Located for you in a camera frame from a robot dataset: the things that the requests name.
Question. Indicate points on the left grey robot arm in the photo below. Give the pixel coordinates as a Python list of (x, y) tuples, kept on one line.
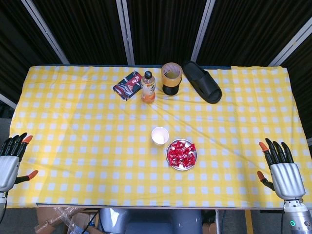
[(2, 198)]

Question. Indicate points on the clear plastic wrap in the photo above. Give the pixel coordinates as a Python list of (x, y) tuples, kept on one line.
[(65, 217)]

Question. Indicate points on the dark blue red snack box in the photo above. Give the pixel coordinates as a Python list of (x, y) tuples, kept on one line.
[(128, 85)]

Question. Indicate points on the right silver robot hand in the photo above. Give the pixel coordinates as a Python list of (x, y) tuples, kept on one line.
[(286, 180)]

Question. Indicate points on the black curtain panel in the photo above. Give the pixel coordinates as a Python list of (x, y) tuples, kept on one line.
[(304, 85), (165, 29), (14, 48), (248, 29), (85, 31)]

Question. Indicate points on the black rubber slipper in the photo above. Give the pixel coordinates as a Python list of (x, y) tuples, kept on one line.
[(204, 85)]

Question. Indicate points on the white paper cup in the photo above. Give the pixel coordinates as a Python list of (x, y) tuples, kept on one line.
[(159, 135)]

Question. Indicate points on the white table leg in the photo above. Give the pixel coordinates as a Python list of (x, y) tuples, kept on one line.
[(219, 221)]

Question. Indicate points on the grey robot torso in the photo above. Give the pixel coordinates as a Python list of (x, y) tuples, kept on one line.
[(151, 221)]

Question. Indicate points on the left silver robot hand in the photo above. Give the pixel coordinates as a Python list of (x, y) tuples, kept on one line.
[(8, 170)]

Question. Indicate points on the grey partition frame post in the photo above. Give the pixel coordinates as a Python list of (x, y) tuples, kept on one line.
[(203, 30), (292, 47), (7, 101), (126, 31), (310, 142), (45, 31)]

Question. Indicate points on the round steel plate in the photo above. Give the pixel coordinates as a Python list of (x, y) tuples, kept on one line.
[(181, 168)]

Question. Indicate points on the yellow white checkered tablecloth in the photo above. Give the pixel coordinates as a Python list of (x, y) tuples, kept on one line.
[(97, 146)]

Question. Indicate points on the small brown cardboard box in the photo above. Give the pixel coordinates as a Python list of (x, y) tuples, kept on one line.
[(209, 229)]

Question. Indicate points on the large brown cardboard box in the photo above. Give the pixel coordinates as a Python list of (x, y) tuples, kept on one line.
[(45, 217)]

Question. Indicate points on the yellow floor tape strip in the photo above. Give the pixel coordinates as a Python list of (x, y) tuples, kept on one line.
[(249, 221)]

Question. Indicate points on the yellowish packing tape roll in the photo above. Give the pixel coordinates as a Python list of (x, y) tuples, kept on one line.
[(170, 81)]

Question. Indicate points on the orange drink bottle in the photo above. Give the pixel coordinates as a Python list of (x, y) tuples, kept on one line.
[(148, 92)]

